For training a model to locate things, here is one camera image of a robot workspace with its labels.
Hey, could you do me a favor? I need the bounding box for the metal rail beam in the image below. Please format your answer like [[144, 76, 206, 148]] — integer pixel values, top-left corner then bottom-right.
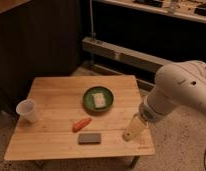
[[82, 37, 170, 73]]

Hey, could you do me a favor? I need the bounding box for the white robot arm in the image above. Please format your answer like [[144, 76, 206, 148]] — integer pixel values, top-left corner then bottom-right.
[[122, 60, 206, 141]]

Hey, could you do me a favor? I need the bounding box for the white block on plate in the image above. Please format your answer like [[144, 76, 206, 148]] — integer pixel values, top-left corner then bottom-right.
[[92, 93, 106, 108]]

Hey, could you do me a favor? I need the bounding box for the translucent yellowish gripper tool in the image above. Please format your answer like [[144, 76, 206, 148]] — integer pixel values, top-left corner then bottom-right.
[[122, 113, 148, 141]]

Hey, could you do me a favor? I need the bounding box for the green round plate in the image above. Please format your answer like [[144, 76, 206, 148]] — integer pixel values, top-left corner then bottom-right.
[[83, 86, 114, 112]]

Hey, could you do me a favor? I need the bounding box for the wooden low table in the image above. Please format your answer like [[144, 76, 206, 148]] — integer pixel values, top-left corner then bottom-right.
[[4, 75, 155, 161]]

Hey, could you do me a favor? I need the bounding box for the vertical metal pole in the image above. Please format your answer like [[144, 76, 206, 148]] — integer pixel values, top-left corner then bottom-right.
[[89, 0, 96, 41]]

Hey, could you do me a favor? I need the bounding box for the orange carrot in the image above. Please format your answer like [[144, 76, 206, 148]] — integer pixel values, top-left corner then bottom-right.
[[72, 118, 92, 132]]

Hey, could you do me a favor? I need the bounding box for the white plastic cup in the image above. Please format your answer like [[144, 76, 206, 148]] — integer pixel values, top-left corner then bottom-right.
[[16, 99, 39, 123]]

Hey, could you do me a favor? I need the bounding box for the background shelf countertop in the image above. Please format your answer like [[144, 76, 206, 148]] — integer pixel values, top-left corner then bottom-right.
[[95, 0, 206, 24]]

